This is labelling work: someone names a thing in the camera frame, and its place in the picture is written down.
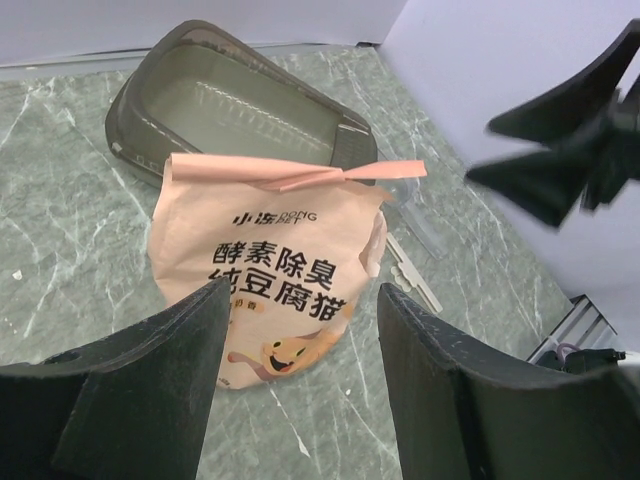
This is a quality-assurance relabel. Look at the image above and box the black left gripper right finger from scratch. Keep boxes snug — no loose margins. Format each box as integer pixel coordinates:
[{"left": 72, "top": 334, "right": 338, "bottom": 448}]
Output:
[{"left": 377, "top": 283, "right": 639, "bottom": 479}]

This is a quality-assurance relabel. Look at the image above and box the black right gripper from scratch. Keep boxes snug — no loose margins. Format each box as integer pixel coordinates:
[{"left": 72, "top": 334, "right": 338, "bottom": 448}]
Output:
[{"left": 465, "top": 19, "right": 639, "bottom": 228}]

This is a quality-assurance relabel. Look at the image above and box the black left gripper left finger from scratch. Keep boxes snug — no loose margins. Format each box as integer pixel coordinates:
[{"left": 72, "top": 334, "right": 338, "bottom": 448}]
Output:
[{"left": 1, "top": 279, "right": 230, "bottom": 479}]

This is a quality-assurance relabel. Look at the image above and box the white bag sealing clip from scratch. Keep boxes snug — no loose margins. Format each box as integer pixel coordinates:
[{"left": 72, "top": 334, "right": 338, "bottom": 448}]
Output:
[{"left": 386, "top": 233, "right": 443, "bottom": 313}]

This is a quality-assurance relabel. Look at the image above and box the orange cat litter bag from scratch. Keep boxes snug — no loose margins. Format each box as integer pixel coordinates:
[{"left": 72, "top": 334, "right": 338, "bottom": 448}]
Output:
[{"left": 148, "top": 153, "right": 426, "bottom": 390}]

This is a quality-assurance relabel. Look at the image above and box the clear plastic litter scoop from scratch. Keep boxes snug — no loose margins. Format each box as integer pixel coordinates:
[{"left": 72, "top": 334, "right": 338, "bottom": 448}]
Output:
[{"left": 376, "top": 177, "right": 447, "bottom": 260}]

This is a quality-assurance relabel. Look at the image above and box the grey plastic litter box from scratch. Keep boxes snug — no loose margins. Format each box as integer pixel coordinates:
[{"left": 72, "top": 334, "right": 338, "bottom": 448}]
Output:
[{"left": 105, "top": 20, "right": 378, "bottom": 187}]

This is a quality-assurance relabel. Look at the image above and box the aluminium rail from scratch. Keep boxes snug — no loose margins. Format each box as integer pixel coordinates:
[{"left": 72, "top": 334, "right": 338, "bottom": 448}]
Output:
[{"left": 527, "top": 295, "right": 624, "bottom": 369}]

